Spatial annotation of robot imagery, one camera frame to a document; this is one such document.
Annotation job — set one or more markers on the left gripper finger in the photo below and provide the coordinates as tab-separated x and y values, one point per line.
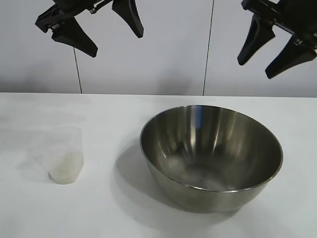
130	17

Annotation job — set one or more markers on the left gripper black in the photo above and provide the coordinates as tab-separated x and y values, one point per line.
49	18

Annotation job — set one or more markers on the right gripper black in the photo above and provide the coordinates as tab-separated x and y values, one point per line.
292	15

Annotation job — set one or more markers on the translucent plastic measuring cup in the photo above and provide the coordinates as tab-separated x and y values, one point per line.
67	153

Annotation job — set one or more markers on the stainless steel mixing bowl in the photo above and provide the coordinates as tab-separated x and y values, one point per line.
210	148

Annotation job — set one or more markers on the white rice grains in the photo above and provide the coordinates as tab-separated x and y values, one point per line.
65	171

